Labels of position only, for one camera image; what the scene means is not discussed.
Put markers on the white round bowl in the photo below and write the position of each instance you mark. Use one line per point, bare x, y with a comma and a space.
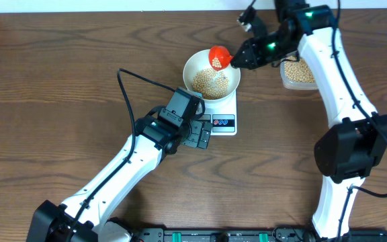
199, 61

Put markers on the white digital kitchen scale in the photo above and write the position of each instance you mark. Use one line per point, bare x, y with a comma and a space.
222, 114

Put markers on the soybeans in bowl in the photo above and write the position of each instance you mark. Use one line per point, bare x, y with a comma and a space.
210, 84

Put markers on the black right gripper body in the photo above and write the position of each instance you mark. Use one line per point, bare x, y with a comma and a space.
266, 51

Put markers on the soybeans in container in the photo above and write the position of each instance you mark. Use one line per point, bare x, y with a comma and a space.
298, 70

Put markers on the clear plastic container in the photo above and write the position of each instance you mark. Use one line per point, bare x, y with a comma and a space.
288, 84

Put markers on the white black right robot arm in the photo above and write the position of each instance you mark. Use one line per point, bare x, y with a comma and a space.
357, 136

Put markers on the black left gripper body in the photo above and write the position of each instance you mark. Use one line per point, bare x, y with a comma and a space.
191, 138

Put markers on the soybeans in scoop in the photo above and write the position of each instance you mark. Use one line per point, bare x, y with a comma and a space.
216, 63

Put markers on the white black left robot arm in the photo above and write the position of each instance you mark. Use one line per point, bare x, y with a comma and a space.
83, 216

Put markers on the red plastic measuring scoop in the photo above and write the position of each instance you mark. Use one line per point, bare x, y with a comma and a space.
222, 53

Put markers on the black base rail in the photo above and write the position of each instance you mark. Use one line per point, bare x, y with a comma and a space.
284, 234

